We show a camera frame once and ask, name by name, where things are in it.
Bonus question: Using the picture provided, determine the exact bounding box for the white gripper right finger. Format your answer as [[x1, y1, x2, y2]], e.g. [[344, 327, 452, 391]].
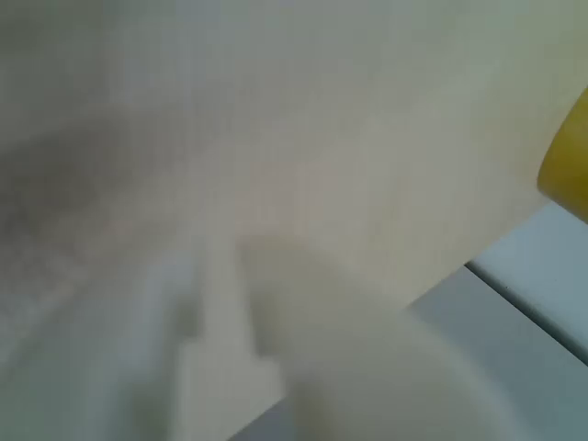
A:
[[238, 236, 529, 441]]

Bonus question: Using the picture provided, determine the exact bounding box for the big yellow tape roll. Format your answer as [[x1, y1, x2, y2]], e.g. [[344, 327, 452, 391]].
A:
[[536, 86, 588, 215]]

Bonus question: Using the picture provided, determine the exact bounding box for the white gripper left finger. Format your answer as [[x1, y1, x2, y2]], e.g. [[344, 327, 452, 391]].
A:
[[0, 256, 206, 441]]

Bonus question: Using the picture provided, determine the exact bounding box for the beige flat sheet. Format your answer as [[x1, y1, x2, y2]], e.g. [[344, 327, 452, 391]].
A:
[[0, 0, 588, 414]]

